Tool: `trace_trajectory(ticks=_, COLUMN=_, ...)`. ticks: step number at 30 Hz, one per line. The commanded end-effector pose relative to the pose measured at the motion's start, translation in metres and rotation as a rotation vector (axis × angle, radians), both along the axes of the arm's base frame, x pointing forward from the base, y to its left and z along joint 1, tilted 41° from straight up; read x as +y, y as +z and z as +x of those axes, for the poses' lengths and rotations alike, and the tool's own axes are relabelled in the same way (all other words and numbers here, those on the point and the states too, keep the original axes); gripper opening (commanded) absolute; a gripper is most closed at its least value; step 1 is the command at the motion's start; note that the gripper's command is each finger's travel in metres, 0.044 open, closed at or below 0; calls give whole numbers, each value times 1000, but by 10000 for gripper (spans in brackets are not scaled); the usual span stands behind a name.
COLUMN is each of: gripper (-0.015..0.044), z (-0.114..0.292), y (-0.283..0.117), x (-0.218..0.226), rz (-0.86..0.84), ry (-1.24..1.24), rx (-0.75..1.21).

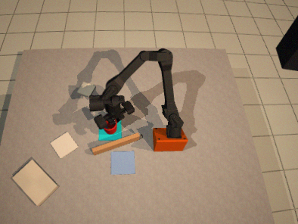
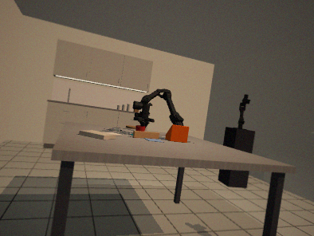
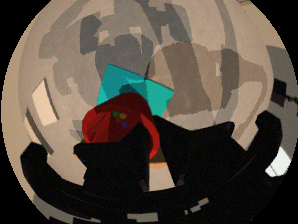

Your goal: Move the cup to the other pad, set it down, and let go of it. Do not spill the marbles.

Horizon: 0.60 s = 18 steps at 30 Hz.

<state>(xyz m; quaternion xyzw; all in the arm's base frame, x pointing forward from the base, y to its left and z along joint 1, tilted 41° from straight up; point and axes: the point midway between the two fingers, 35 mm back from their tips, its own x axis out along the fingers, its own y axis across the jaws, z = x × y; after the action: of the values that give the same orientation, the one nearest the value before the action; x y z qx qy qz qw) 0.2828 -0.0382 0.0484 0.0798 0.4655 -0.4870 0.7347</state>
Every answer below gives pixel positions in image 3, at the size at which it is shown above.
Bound red cup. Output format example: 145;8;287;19
81;92;160;160

